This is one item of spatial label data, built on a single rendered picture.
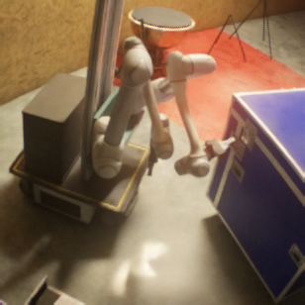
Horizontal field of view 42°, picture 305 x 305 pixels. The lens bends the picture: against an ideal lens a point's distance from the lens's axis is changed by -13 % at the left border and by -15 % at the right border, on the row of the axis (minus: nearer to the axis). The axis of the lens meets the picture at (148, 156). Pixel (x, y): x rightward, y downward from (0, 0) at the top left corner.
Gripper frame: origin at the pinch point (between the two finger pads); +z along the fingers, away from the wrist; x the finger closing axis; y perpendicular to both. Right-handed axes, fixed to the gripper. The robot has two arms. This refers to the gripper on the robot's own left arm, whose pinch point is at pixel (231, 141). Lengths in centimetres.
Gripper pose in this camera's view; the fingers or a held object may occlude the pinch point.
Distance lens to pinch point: 264.1
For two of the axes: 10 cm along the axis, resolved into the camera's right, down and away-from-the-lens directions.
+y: 2.1, 6.3, 7.4
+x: 4.0, 6.4, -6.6
